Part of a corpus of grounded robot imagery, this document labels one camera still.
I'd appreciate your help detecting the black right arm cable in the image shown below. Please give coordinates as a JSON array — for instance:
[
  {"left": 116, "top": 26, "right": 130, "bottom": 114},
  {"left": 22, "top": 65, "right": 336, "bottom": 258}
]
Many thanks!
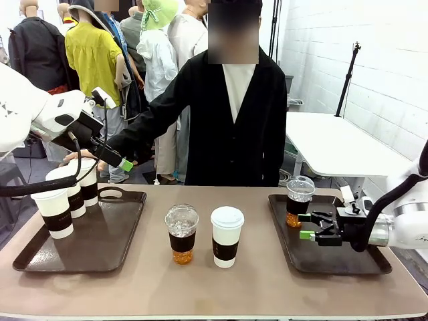
[{"left": 350, "top": 173, "right": 428, "bottom": 253}]

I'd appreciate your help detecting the large white table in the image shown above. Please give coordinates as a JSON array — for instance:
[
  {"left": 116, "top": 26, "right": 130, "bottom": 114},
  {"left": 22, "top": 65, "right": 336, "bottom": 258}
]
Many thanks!
[{"left": 286, "top": 111, "right": 414, "bottom": 208}]

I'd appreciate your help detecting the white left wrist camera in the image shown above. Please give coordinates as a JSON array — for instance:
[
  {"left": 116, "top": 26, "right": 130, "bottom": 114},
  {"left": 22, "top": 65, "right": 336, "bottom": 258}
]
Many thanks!
[{"left": 90, "top": 86, "right": 117, "bottom": 110}]

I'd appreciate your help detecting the mannequin in white jacket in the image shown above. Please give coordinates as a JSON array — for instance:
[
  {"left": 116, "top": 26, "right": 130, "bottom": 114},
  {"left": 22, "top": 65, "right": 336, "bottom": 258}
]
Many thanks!
[{"left": 136, "top": 29, "right": 181, "bottom": 185}]

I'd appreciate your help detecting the tall white lidded paper cup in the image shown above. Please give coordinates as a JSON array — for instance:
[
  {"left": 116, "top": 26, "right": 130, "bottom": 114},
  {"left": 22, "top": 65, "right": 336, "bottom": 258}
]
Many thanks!
[{"left": 210, "top": 206, "right": 245, "bottom": 270}]

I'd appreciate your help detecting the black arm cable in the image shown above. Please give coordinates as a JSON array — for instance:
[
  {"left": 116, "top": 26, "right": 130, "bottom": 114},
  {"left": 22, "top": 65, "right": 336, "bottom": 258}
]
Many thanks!
[
  {"left": 0, "top": 132, "right": 82, "bottom": 198},
  {"left": 350, "top": 173, "right": 428, "bottom": 253}
]

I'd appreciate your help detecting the clear dome-lid tea cup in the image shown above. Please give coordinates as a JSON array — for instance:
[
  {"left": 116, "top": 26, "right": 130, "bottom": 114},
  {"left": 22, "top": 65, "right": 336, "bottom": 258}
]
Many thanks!
[
  {"left": 164, "top": 204, "right": 200, "bottom": 265},
  {"left": 286, "top": 175, "right": 316, "bottom": 229}
]

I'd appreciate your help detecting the mannequin in grey-green shirt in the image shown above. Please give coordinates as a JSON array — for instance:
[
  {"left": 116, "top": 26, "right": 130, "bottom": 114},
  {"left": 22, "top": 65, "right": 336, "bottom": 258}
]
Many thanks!
[{"left": 120, "top": 5, "right": 148, "bottom": 73}]

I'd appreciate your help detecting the dark wide-brim hat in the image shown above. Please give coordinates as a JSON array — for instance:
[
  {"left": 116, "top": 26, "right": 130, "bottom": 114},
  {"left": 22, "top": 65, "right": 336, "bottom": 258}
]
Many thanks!
[{"left": 68, "top": 0, "right": 108, "bottom": 33}]

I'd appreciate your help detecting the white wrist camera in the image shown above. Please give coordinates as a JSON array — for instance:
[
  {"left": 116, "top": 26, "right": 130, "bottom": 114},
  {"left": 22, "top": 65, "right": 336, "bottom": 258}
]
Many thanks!
[
  {"left": 90, "top": 86, "right": 117, "bottom": 110},
  {"left": 340, "top": 185, "right": 361, "bottom": 215}
]

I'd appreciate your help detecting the dark storage box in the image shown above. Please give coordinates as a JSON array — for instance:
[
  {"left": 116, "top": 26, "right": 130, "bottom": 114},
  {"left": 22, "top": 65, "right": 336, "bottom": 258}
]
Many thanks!
[{"left": 13, "top": 136, "right": 47, "bottom": 159}]

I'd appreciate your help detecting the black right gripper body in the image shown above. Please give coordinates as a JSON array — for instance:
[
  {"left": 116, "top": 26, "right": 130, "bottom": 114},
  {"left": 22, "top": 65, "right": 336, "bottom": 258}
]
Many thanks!
[{"left": 334, "top": 207, "right": 368, "bottom": 247}]

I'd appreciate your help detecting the white coiled cable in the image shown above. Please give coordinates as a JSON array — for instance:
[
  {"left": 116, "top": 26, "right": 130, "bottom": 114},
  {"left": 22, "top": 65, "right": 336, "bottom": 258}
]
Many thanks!
[{"left": 278, "top": 169, "right": 296, "bottom": 187}]

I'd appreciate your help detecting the person in blue shirt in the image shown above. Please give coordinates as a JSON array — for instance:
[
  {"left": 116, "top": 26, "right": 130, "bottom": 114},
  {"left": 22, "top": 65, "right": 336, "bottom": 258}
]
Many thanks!
[{"left": 95, "top": 0, "right": 150, "bottom": 121}]

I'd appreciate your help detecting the person's right hand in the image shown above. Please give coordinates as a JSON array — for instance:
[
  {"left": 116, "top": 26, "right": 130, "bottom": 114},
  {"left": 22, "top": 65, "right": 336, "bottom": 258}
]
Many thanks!
[{"left": 59, "top": 149, "right": 108, "bottom": 173}]

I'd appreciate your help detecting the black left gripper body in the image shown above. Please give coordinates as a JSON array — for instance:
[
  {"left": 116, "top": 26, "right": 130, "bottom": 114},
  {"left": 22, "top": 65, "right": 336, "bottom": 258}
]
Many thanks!
[{"left": 51, "top": 110, "right": 105, "bottom": 157}]

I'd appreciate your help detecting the light green bucket hat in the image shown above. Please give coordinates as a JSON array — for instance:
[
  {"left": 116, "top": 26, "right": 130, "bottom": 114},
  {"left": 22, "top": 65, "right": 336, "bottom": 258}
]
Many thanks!
[{"left": 140, "top": 0, "right": 179, "bottom": 31}]

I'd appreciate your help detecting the black tripod pole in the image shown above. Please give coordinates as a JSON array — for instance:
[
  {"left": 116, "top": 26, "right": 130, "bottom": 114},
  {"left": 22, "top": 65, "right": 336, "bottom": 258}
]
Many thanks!
[{"left": 334, "top": 41, "right": 362, "bottom": 118}]

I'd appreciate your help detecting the mannequin in white shirt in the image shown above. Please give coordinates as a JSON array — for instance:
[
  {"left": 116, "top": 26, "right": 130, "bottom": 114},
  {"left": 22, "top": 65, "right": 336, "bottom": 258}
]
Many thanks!
[{"left": 167, "top": 0, "right": 210, "bottom": 81}]

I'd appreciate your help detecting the dark brown plastic tray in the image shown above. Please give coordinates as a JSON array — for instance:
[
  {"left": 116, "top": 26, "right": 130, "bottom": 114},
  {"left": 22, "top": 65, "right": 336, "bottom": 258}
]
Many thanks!
[
  {"left": 267, "top": 193, "right": 393, "bottom": 276},
  {"left": 12, "top": 187, "right": 148, "bottom": 274}
]

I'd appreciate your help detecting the black light stand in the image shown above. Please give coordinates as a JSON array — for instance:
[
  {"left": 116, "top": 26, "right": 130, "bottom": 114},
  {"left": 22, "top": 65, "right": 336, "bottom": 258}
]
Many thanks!
[{"left": 268, "top": 0, "right": 284, "bottom": 63}]

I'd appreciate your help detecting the mannequin with red yellow scarf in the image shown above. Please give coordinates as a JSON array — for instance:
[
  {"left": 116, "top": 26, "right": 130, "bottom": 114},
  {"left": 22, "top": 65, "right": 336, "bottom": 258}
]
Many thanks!
[{"left": 56, "top": 2, "right": 80, "bottom": 37}]

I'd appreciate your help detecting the mannequin in yellow shirt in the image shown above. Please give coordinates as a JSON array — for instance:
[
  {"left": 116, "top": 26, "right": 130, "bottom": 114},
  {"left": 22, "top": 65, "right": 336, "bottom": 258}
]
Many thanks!
[{"left": 65, "top": 0, "right": 133, "bottom": 183}]

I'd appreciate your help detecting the person's right forearm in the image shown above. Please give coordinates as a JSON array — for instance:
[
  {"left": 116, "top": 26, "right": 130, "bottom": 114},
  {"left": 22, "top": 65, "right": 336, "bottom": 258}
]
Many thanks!
[{"left": 106, "top": 100, "right": 175, "bottom": 168}]

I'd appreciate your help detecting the mannequin in black jacket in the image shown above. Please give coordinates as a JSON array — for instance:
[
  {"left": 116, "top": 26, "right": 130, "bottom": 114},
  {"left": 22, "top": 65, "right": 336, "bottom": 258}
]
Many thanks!
[{"left": 8, "top": 0, "right": 73, "bottom": 96}]

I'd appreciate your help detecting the person in black coat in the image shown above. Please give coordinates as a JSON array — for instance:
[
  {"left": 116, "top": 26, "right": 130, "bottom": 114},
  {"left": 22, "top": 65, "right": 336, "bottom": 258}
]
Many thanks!
[{"left": 106, "top": 0, "right": 288, "bottom": 187}]

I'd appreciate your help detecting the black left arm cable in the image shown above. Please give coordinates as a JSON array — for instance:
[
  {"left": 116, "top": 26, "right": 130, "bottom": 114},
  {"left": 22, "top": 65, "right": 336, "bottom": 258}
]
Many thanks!
[{"left": 0, "top": 132, "right": 82, "bottom": 198}]

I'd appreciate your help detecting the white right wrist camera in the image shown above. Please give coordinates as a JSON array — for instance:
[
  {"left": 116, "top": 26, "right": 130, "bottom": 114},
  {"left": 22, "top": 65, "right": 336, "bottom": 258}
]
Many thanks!
[{"left": 340, "top": 185, "right": 361, "bottom": 215}]

